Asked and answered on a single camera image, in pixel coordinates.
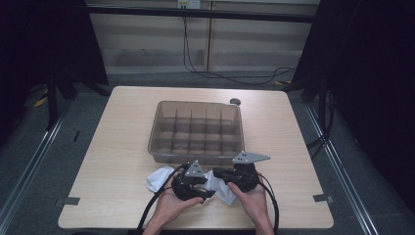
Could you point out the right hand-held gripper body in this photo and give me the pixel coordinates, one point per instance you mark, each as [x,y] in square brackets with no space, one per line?
[246,176]

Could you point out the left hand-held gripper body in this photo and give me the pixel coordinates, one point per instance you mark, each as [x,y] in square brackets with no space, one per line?
[194,169]

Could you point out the white sock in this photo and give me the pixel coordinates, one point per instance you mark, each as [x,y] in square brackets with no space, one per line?
[158,179]
[223,192]

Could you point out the brown divided storage box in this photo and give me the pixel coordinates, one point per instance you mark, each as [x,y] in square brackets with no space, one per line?
[195,133]

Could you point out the person's right hand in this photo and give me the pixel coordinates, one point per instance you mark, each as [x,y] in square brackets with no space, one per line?
[256,205]

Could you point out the person's left hand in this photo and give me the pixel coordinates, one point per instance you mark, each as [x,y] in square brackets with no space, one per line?
[171,209]

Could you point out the small dark round knob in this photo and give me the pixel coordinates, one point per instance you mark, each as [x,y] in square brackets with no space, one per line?
[235,101]

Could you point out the grey tape piece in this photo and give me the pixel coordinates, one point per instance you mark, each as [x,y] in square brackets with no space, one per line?
[71,200]
[322,197]

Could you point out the black metal stand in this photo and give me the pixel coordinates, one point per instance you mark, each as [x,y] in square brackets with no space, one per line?
[322,107]
[52,104]

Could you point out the black horizontal bar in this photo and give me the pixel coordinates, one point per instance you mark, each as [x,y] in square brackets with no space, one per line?
[195,13]

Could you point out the black curtain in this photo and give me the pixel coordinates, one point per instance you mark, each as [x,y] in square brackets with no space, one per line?
[375,81]
[39,39]

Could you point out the yellow floor object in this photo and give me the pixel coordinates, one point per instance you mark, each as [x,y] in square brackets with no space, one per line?
[40,102]

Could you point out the metal floor rail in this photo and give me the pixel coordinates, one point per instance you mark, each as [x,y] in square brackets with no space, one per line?
[339,169]
[32,164]

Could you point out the white wall socket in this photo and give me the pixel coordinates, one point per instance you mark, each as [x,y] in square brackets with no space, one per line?
[189,3]

